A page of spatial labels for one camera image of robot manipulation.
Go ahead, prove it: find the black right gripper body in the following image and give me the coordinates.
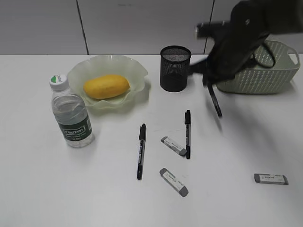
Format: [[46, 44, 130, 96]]
[[189, 21, 269, 83]]

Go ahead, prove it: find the black marker pen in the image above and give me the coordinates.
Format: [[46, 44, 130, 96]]
[[137, 123, 146, 180], [185, 110, 191, 159], [207, 84, 222, 118]]

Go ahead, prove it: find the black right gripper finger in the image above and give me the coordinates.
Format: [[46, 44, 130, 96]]
[[202, 74, 214, 88]]

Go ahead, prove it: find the yellow mango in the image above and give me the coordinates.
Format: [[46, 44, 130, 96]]
[[83, 74, 130, 99]]

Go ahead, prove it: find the black mesh pen holder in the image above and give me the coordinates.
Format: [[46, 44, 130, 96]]
[[160, 45, 191, 92]]

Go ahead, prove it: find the grey white eraser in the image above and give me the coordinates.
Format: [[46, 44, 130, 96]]
[[161, 136, 187, 157], [254, 174, 289, 185], [160, 168, 189, 197]]

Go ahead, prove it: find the clear water bottle green label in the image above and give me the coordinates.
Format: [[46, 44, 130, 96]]
[[49, 74, 94, 148]]

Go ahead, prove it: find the pale green wavy plate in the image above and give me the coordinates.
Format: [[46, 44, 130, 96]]
[[67, 55, 148, 109]]

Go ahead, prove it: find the pale green woven basket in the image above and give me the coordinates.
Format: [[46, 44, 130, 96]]
[[216, 40, 300, 95]]

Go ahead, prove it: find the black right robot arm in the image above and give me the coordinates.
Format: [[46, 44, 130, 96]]
[[189, 0, 303, 86]]

